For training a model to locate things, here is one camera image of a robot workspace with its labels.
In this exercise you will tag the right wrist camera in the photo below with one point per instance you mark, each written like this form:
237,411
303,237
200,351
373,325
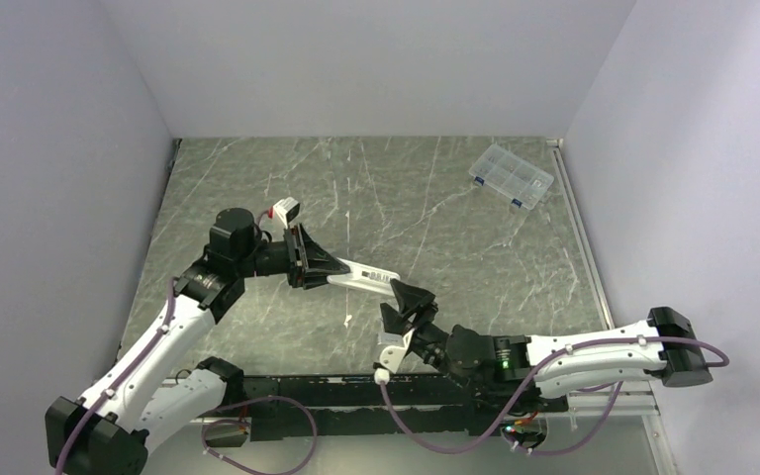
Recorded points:
391,350

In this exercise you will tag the clear plastic organizer box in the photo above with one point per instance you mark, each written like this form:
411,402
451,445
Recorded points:
518,180

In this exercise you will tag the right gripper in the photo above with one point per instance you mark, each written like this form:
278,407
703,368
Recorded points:
408,298

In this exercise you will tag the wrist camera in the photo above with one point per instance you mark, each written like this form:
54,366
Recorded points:
391,350
283,212

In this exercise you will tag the white remote control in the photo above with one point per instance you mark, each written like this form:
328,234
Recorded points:
365,278

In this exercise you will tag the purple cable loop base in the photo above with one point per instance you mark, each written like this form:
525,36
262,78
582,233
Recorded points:
265,430

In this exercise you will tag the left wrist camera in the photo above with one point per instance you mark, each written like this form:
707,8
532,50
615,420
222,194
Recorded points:
283,212

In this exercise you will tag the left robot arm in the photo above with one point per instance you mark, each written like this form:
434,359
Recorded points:
116,424

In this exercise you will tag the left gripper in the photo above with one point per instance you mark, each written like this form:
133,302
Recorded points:
308,264

